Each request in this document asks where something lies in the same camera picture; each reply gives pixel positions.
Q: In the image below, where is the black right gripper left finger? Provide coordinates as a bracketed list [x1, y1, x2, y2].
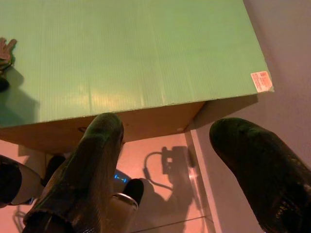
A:
[24, 113, 124, 233]

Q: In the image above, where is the pale baseboard strip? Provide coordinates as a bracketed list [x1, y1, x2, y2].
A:
[185, 128, 222, 233]

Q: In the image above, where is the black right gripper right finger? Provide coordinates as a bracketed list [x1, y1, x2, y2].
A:
[209, 117, 311, 233]

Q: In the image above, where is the green corrugated table cover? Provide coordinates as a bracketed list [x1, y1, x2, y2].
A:
[0, 0, 275, 128]

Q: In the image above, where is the orange label on table cover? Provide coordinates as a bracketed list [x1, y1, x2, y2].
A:
[250, 71, 273, 93]

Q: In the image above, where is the silver black robot leg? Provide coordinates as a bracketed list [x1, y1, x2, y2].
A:
[110, 178, 144, 212]
[0, 155, 42, 206]

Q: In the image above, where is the key ring with green tag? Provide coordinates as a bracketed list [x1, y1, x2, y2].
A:
[0, 37, 18, 72]

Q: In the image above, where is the brown wooden table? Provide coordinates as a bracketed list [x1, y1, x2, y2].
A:
[0, 100, 206, 154]

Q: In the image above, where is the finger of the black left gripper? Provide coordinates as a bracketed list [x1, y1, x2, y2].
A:
[0, 77, 10, 92]

